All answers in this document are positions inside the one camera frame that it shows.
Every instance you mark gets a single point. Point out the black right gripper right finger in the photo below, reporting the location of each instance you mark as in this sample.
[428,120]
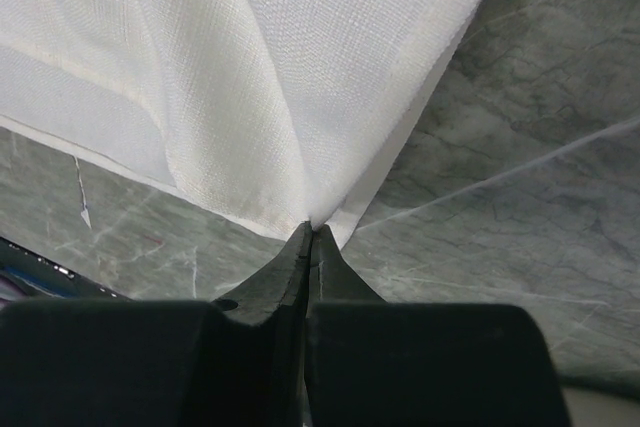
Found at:
[370,362]

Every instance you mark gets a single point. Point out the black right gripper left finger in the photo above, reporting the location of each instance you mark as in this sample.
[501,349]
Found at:
[232,361]

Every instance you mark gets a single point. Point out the white cloth napkin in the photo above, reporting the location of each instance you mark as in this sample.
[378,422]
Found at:
[266,112]

